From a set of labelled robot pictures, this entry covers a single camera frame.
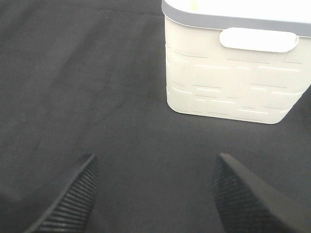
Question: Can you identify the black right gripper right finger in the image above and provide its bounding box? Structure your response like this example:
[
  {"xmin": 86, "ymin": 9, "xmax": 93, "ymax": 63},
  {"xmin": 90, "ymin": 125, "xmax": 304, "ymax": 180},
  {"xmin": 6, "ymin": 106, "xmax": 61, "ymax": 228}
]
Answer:
[{"xmin": 213, "ymin": 153, "xmax": 311, "ymax": 233}]

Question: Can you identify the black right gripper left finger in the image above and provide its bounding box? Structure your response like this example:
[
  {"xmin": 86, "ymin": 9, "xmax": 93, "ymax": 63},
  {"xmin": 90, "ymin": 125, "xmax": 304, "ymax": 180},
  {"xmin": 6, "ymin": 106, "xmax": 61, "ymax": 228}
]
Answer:
[{"xmin": 31, "ymin": 154, "xmax": 98, "ymax": 233}]

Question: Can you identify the cream plastic storage basket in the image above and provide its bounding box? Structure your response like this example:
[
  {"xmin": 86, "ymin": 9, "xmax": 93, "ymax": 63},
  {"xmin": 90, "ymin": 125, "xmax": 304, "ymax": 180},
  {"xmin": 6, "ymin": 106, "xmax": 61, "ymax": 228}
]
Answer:
[{"xmin": 162, "ymin": 0, "xmax": 311, "ymax": 124}]

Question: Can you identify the black table cloth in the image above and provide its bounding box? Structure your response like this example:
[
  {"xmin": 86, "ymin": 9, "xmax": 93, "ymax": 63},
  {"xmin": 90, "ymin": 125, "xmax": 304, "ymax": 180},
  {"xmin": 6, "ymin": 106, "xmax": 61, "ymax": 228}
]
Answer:
[{"xmin": 0, "ymin": 0, "xmax": 311, "ymax": 233}]

